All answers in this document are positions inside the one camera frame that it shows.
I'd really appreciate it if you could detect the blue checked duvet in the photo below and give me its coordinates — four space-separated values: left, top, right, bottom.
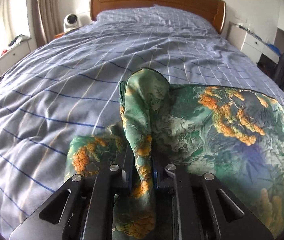
0 4 284 238

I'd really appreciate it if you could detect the white low window cabinet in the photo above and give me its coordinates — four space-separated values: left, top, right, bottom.
0 40 31 76

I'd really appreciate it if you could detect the white desk with drawers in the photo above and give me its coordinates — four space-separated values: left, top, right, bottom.
227 23 280 65

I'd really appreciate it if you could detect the white round fan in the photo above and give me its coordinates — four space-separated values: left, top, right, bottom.
63 14 79 33

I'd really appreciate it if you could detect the beige curtain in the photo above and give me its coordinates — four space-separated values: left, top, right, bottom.
32 0 62 47

